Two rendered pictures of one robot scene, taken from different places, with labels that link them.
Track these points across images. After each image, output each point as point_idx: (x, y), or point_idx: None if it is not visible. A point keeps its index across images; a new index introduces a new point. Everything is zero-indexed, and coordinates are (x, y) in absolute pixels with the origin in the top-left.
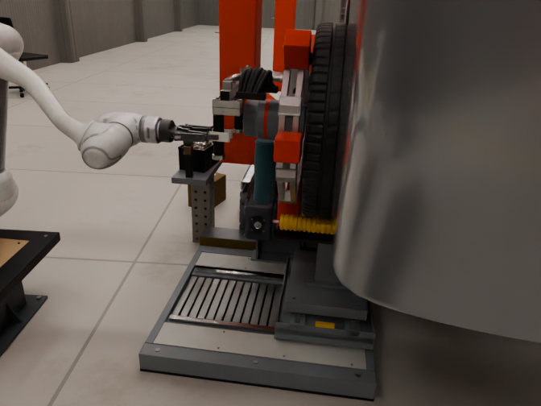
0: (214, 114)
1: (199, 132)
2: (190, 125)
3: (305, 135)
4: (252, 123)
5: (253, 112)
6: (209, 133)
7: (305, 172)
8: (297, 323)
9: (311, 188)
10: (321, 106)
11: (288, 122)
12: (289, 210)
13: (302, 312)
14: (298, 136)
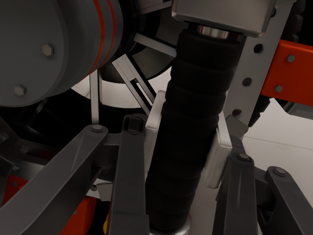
0: (215, 39)
1: (254, 186)
2: (19, 231)
3: (292, 39)
4: (81, 50)
5: (74, 7)
6: (229, 151)
7: (267, 106)
8: None
9: None
10: None
11: (120, 26)
12: (91, 205)
13: None
14: (300, 44)
